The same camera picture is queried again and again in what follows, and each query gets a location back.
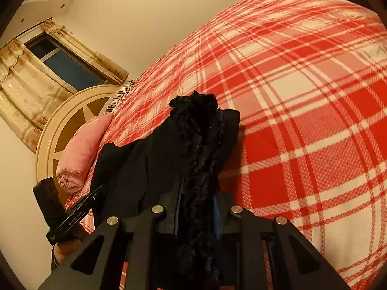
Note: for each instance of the black pants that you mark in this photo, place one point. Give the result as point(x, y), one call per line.
point(196, 145)

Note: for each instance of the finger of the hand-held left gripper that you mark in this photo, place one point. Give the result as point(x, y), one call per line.
point(97, 194)

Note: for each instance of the window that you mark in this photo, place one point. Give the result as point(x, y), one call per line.
point(66, 66)

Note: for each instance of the person's left forearm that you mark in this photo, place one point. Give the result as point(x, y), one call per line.
point(56, 264)

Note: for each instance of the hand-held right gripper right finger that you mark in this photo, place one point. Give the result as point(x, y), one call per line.
point(215, 214)

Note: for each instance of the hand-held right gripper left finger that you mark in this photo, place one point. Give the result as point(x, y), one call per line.
point(142, 226)

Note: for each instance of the person's left hand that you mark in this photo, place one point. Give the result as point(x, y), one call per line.
point(66, 247)

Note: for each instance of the pink rolled blanket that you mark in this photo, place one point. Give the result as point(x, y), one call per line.
point(81, 148)

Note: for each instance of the red plaid bed sheet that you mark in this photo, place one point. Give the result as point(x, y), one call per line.
point(302, 96)

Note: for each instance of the round cream headboard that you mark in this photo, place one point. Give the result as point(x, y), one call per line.
point(60, 120)

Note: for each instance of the beige floral curtain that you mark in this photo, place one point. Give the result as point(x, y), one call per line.
point(27, 90)

